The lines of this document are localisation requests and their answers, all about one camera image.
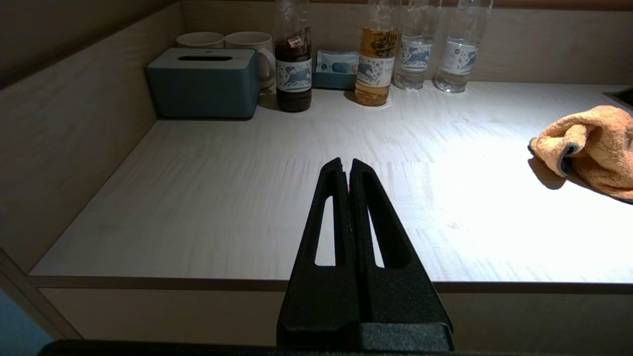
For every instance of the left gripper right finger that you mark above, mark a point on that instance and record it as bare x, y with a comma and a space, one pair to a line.
400, 306

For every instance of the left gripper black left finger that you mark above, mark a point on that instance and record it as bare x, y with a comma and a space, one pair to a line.
321, 306

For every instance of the orange microfibre cloth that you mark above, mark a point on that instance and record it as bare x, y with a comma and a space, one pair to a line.
598, 148

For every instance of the small blue sachet tray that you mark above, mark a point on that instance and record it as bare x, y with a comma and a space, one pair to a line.
331, 81

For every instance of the plastic bottle amber liquid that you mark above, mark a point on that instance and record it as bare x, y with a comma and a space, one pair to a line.
376, 74

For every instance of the plastic bottle dark liquid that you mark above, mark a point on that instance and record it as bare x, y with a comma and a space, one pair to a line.
294, 74

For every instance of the white tea sachets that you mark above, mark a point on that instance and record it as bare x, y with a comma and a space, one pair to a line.
339, 62

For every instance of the clear water bottle blue label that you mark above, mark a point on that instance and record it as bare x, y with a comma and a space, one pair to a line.
460, 59
415, 59

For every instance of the blue-grey tissue box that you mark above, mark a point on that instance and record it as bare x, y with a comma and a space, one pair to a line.
203, 86

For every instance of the white ceramic cup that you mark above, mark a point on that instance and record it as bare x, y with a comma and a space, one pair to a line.
252, 42
200, 39

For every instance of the recessed black power socket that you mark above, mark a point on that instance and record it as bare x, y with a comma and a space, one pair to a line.
623, 96

